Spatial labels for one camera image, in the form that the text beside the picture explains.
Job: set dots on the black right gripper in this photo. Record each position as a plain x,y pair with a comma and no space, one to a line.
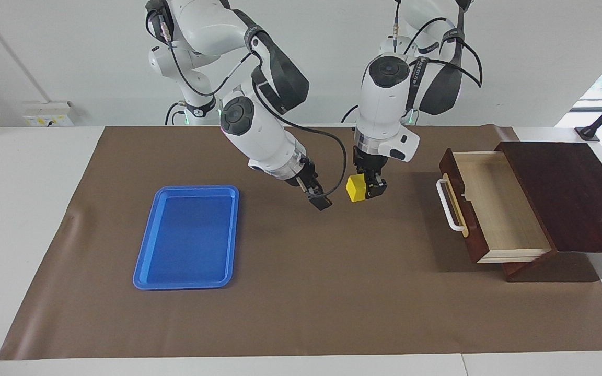
306,175

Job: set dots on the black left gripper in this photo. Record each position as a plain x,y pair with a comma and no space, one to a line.
370,166

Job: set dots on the yellow cube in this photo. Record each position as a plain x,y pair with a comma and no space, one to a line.
356,189

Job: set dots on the wooden drawer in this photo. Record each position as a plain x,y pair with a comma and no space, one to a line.
505,209

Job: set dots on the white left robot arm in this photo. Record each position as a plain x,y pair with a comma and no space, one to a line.
384,104

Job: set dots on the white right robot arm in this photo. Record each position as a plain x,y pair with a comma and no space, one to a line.
259,136

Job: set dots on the dark wooden drawer cabinet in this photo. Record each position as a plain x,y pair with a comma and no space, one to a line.
572,198

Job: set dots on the brown paper table mat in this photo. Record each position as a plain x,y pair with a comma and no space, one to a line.
332,250

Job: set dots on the blue plastic tray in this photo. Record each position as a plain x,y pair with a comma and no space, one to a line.
188,240

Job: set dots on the white wall socket box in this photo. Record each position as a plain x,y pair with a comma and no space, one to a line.
47,114

